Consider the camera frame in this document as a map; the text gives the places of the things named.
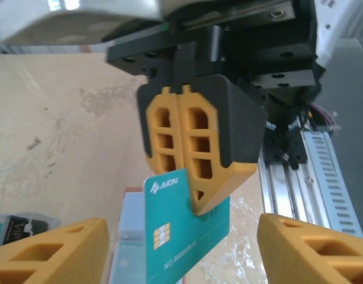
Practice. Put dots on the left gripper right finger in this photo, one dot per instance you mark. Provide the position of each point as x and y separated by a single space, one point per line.
317 260

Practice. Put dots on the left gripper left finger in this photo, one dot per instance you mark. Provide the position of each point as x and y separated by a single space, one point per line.
51 260

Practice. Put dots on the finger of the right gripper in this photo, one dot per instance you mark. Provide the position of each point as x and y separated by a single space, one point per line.
160 133
234 127

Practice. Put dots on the teal chip credit card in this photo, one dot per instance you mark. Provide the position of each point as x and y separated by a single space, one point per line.
175 222

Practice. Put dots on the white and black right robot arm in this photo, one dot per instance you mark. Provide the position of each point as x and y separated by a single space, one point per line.
341 23

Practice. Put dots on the black VIP card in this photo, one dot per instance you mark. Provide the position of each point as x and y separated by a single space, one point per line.
21 229

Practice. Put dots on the aluminium mounting rail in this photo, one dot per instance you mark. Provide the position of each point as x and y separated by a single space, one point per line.
287 189

